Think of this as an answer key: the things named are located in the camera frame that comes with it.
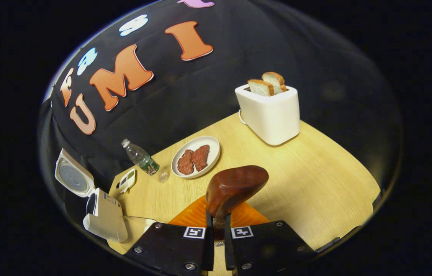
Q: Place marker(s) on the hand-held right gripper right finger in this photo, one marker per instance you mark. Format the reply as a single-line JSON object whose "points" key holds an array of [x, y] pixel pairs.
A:
{"points": [[265, 245]]}

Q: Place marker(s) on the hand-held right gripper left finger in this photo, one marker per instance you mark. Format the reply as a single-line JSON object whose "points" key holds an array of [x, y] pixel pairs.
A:
{"points": [[170, 249]]}

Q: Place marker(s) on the brown wooden spoon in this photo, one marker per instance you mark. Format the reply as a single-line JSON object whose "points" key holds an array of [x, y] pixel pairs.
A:
{"points": [[235, 186]]}

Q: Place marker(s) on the white rice cooker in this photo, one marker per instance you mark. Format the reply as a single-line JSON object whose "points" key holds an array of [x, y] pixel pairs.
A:
{"points": [[105, 218]]}

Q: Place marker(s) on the small clear bottle cap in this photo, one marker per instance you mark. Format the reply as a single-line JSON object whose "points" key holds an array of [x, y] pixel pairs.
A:
{"points": [[163, 177]]}

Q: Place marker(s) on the white divided dish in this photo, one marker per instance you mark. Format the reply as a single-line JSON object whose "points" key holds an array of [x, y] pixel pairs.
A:
{"points": [[127, 181]]}

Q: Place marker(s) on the red meat piece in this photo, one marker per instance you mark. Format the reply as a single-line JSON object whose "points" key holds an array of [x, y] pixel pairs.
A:
{"points": [[200, 157], [185, 163]]}

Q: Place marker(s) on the white round plate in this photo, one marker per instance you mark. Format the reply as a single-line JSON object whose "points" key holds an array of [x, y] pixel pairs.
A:
{"points": [[212, 149]]}

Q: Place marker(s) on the white toaster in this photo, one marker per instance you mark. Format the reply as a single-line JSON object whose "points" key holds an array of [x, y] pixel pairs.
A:
{"points": [[271, 115]]}

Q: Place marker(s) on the toast bread slice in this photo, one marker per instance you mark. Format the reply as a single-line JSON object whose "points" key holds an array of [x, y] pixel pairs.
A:
{"points": [[276, 79], [260, 88]]}

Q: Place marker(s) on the black backdrop cloth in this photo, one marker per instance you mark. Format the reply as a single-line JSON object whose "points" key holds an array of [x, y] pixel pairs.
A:
{"points": [[239, 50]]}

